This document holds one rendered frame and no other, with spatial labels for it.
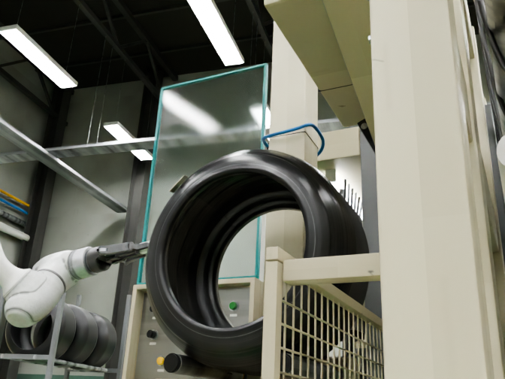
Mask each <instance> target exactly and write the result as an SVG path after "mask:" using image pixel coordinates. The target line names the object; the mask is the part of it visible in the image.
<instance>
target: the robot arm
mask: <svg viewBox="0 0 505 379"><path fill-rule="evenodd" d="M149 242H150V241H145V242H142V243H135V244H133V242H126V243H121V244H112V245H104V246H102V245H101V246H99V247H94V248H92V247H85V248H82V249H78V250H65V251H61V252H58V253H53V254H50V255H48V256H45V257H44V258H43V259H40V260H39V261H38V262H36V264H35V265H34V266H33V268H32V270H31V269H30V268H28V269H21V268H17V267H16V266H14V265H12V264H11V263H10V262H9V261H8V259H7V258H6V256H5V254H4V252H3V249H2V246H1V242H0V285H1V286H2V289H3V297H4V298H5V301H6V303H5V318H6V319H7V321H8V322H9V323H10V324H11V325H13V326H15V327H20V328H27V327H30V326H33V325H35V324H36V323H38V322H39V321H40V320H42V319H43V318H44V317H46V316H47V315H48V314H49V313H50V312H51V311H52V310H53V309H54V307H55V306H56V305H57V303H58V302H59V300H60V298H61V297H62V295H63V294H64V293H65V292H66V291H67V290H68V289H70V288H71V287H72V286H73V285H75V284H76V283H77V282H78V281H79V280H82V279H86V278H88V277H94V276H96V275H97V274H98V273H99V272H103V271H107V270H108V269H109V268H110V267H111V265H115V264H117V263H119V262H124V265H128V264H129V263H130V262H134V261H136V260H139V259H142V258H144V257H146V253H147V249H148V246H149Z"/></svg>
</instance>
